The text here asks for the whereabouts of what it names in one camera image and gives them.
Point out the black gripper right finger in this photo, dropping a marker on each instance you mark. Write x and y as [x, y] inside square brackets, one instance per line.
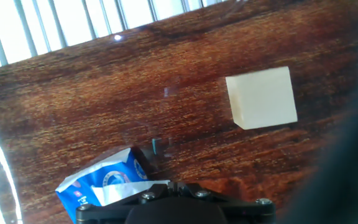
[244, 211]

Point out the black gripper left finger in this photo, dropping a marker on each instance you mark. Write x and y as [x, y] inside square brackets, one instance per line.
[110, 213]

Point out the pale wooden block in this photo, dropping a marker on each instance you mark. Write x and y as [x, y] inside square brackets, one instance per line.
[263, 99]

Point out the blue tissue pack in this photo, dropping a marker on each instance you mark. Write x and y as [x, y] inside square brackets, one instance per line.
[104, 177]

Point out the red-brown wooden board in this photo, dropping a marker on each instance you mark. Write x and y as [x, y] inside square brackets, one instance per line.
[135, 93]

